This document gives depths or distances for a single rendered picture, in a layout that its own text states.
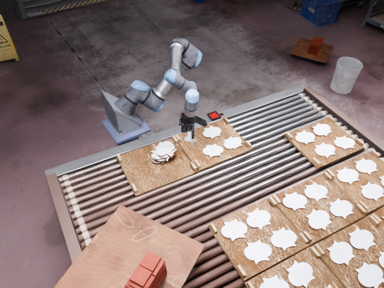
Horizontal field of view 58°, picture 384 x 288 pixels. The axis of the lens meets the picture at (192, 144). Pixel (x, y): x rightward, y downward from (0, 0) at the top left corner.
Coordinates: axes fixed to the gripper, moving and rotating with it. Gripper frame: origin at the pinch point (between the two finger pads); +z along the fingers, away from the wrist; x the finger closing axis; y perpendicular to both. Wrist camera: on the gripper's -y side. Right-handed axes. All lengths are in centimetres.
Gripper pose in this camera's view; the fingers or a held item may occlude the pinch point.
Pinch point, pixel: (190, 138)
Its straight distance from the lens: 223.2
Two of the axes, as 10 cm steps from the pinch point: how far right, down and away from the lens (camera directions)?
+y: -9.7, 0.7, -2.4
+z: -1.1, 7.3, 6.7
